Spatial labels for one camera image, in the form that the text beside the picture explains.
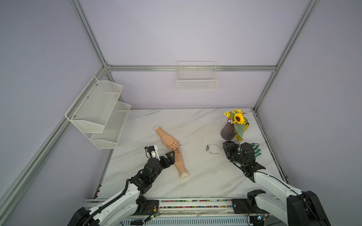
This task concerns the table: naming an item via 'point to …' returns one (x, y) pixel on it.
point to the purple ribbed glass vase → (228, 131)
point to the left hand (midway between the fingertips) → (169, 155)
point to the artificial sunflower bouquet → (236, 117)
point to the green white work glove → (256, 149)
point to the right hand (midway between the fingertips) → (223, 145)
